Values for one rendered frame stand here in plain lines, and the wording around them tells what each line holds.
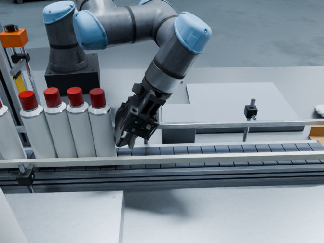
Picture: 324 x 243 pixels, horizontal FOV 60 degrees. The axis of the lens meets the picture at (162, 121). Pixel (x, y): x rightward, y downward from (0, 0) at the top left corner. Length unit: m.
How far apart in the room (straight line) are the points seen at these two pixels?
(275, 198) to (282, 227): 0.08
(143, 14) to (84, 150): 0.36
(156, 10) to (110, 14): 0.10
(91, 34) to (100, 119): 0.20
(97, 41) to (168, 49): 0.14
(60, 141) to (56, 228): 0.20
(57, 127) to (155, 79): 0.27
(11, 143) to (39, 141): 0.07
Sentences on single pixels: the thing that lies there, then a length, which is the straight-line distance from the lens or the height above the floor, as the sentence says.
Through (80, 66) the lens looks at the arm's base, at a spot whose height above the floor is 0.93.
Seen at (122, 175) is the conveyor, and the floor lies 0.87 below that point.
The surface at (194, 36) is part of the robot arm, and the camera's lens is 0.54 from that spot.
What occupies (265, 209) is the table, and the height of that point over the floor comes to 0.83.
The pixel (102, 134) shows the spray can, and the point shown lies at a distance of 0.68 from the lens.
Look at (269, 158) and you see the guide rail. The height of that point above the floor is 0.90.
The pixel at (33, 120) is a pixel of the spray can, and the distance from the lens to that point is 0.70.
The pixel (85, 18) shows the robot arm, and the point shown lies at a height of 1.25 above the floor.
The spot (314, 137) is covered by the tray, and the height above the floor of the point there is 0.83.
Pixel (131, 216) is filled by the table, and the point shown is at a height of 0.83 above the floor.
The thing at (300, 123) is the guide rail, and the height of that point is 0.96.
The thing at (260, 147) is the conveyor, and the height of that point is 0.88.
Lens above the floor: 1.40
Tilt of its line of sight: 36 degrees down
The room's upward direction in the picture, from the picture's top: straight up
